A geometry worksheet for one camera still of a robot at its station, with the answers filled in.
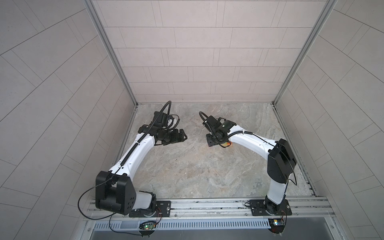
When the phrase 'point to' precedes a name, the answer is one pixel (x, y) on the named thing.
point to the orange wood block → (228, 143)
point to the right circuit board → (277, 221)
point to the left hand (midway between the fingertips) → (184, 136)
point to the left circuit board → (148, 225)
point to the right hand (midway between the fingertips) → (210, 142)
